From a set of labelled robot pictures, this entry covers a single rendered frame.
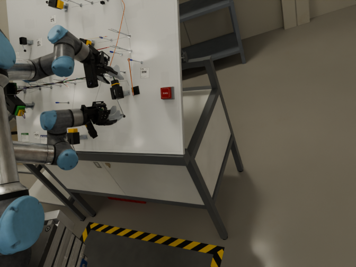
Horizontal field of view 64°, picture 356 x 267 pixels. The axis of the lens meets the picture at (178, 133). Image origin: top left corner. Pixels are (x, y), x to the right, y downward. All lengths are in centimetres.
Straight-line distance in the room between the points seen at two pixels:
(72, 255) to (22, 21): 144
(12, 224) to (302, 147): 207
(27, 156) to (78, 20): 87
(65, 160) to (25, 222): 43
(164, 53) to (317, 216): 136
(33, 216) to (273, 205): 163
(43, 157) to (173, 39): 72
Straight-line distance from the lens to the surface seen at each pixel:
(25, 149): 110
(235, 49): 347
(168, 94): 128
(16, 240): 72
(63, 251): 105
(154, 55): 138
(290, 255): 193
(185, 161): 133
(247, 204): 212
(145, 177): 166
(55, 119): 120
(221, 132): 179
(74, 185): 220
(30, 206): 75
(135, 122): 142
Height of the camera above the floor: 176
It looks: 39 degrees down
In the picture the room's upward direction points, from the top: 25 degrees counter-clockwise
